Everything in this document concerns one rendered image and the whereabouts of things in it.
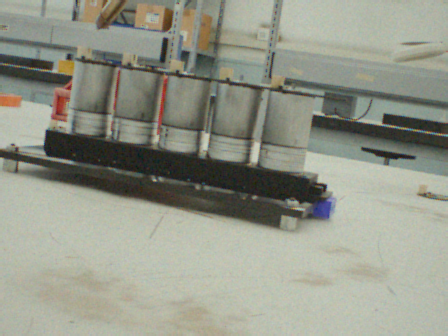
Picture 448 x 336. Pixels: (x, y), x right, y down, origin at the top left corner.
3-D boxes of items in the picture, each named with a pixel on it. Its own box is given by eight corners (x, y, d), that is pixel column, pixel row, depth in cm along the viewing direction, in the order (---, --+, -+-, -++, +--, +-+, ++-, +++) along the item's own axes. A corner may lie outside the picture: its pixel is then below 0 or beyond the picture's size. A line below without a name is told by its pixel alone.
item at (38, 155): (323, 212, 37) (326, 192, 37) (299, 234, 30) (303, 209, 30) (62, 160, 41) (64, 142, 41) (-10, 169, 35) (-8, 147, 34)
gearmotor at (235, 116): (242, 182, 35) (258, 83, 35) (197, 174, 36) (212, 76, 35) (253, 178, 38) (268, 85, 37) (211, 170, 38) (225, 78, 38)
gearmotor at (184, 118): (191, 172, 36) (205, 75, 35) (148, 164, 37) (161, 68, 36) (205, 169, 38) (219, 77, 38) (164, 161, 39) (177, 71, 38)
